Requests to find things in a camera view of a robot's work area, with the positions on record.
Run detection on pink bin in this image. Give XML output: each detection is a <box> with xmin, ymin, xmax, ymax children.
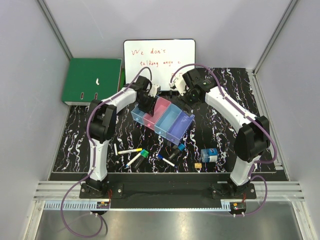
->
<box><xmin>143</xmin><ymin>97</ymin><xmax>171</xmax><ymax>130</ymax></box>

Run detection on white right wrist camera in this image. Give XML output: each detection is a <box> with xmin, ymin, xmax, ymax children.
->
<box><xmin>169</xmin><ymin>77</ymin><xmax>187</xmax><ymax>96</ymax></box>

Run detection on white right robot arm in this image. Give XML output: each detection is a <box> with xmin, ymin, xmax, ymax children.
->
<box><xmin>169</xmin><ymin>68</ymin><xmax>271</xmax><ymax>199</ymax></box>

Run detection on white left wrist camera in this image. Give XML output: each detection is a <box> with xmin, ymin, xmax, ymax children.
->
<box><xmin>148</xmin><ymin>84</ymin><xmax>161</xmax><ymax>98</ymax></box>

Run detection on white chalk stick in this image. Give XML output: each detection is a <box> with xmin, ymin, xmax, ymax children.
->
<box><xmin>113</xmin><ymin>143</ymin><xmax>118</xmax><ymax>156</ymax></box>

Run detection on blue gel jar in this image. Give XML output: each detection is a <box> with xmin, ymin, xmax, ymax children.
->
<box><xmin>200</xmin><ymin>148</ymin><xmax>218</xmax><ymax>163</ymax></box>

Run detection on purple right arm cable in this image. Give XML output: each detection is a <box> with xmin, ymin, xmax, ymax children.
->
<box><xmin>170</xmin><ymin>63</ymin><xmax>277</xmax><ymax>218</ymax></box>

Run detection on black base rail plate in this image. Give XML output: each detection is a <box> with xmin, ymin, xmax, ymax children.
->
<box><xmin>79</xmin><ymin>173</ymin><xmax>257</xmax><ymax>210</ymax></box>

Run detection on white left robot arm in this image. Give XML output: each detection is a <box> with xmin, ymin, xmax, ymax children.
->
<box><xmin>79</xmin><ymin>76</ymin><xmax>161</xmax><ymax>199</ymax></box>

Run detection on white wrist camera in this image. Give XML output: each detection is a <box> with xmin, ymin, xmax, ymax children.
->
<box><xmin>148</xmin><ymin>84</ymin><xmax>161</xmax><ymax>98</ymax></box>
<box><xmin>169</xmin><ymin>77</ymin><xmax>187</xmax><ymax>96</ymax></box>

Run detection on purple bin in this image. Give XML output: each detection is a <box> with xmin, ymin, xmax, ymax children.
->
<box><xmin>166</xmin><ymin>111</ymin><xmax>195</xmax><ymax>145</ymax></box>

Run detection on black marker green cap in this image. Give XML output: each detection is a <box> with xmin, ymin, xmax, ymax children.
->
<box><xmin>133</xmin><ymin>149</ymin><xmax>149</xmax><ymax>169</ymax></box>

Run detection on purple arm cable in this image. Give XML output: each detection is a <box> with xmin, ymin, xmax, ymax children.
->
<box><xmin>170</xmin><ymin>63</ymin><xmax>277</xmax><ymax>218</ymax></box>
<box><xmin>60</xmin><ymin>67</ymin><xmax>154</xmax><ymax>237</ymax></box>

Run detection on white dry-erase board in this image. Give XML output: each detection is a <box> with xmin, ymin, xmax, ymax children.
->
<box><xmin>123</xmin><ymin>39</ymin><xmax>196</xmax><ymax>91</ymax></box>

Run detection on green ring binder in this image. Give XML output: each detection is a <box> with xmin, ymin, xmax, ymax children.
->
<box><xmin>61</xmin><ymin>58</ymin><xmax>122</xmax><ymax>106</ymax></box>

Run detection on white pen blue cap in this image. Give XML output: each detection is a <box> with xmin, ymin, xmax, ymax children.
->
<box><xmin>156</xmin><ymin>154</ymin><xmax>176</xmax><ymax>167</ymax></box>

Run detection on black marker blue cap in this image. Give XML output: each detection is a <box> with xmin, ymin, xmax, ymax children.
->
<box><xmin>168</xmin><ymin>143</ymin><xmax>185</xmax><ymax>160</ymax></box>

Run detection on small yellow eraser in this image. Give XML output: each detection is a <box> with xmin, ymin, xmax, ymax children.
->
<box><xmin>194</xmin><ymin>163</ymin><xmax>202</xmax><ymax>169</ymax></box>

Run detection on light blue bin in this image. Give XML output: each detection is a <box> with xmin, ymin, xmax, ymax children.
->
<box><xmin>154</xmin><ymin>103</ymin><xmax>182</xmax><ymax>138</ymax></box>
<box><xmin>131</xmin><ymin>106</ymin><xmax>149</xmax><ymax>125</ymax></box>

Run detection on white marker yellow cap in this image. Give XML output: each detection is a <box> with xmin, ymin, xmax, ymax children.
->
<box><xmin>117</xmin><ymin>148</ymin><xmax>143</xmax><ymax>155</ymax></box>

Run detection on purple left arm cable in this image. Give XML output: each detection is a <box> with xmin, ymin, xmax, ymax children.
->
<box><xmin>60</xmin><ymin>67</ymin><xmax>154</xmax><ymax>237</ymax></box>

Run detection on white pen blue tip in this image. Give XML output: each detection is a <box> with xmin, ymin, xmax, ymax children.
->
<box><xmin>126</xmin><ymin>153</ymin><xmax>141</xmax><ymax>167</ymax></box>

